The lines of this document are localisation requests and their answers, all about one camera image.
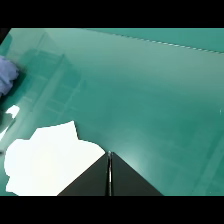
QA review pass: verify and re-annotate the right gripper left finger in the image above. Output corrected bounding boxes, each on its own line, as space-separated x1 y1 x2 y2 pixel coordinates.
57 151 110 197

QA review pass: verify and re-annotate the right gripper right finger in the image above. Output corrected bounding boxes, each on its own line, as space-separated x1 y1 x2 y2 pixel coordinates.
109 151 164 197

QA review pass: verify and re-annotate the white garment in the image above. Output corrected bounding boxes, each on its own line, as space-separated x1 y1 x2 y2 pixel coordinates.
3 120 107 197

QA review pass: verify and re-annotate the purple garment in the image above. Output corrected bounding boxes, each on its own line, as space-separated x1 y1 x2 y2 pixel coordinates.
0 54 20 98

